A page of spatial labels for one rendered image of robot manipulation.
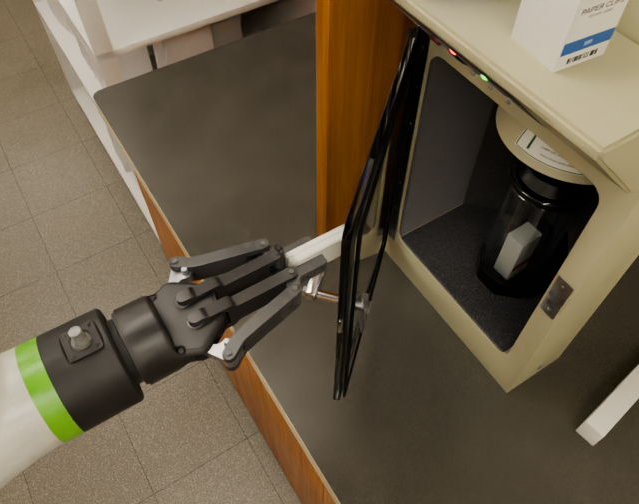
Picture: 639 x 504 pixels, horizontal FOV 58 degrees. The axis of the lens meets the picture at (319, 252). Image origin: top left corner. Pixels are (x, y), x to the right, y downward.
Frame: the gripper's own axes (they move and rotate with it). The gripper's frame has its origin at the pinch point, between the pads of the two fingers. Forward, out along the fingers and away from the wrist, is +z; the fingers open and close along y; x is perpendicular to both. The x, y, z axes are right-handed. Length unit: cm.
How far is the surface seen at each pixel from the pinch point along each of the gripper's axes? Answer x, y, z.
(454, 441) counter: 37.0, -16.6, 12.7
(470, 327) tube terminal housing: 31.7, -5.2, 24.1
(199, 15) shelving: 39, 103, 29
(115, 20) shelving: 39, 112, 9
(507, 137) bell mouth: -1.5, 1.2, 25.9
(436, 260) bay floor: 29.4, 6.3, 26.2
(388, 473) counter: 37.0, -15.1, 2.0
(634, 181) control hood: -12.6, -15.2, 20.3
